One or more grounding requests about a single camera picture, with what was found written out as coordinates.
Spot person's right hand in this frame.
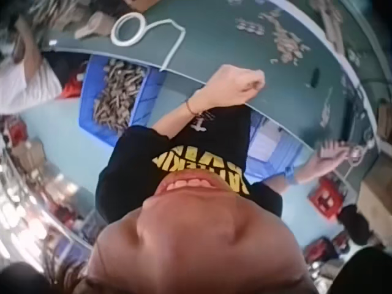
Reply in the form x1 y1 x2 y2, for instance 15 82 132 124
307 139 353 178

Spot person's left hand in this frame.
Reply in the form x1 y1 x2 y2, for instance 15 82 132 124
199 64 266 108

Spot small metal ring part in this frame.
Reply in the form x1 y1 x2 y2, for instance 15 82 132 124
346 143 369 168

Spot small pale metal part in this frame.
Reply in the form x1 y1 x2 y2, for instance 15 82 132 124
318 87 334 129

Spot blue wrist watch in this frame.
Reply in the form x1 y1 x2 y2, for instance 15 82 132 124
282 165 300 185

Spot red plastic crate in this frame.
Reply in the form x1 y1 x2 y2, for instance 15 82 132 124
308 177 350 221

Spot row of small metal parts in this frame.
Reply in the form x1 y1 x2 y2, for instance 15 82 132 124
235 17 266 35

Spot small black object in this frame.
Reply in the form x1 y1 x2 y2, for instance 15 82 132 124
309 67 321 88

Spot blue crate with white paper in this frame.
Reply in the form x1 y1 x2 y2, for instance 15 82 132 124
246 111 316 186

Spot white tape strip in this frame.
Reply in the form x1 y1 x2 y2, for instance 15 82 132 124
143 18 186 72

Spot red boxes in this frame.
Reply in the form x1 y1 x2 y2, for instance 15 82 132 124
303 229 352 270

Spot white tape roll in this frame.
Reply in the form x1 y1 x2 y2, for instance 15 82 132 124
110 12 147 47

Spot blue crate of metal parts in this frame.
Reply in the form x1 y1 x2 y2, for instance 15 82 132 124
78 55 159 145

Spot brown cardboard pieces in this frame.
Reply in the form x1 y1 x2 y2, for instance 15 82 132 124
73 12 119 40

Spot red bag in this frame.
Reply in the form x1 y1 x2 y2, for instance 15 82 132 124
61 61 89 99

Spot cluttered shelf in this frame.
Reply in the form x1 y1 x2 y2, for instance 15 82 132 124
0 116 102 276

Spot red string bracelet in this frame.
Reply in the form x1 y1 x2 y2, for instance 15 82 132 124
184 100 199 117

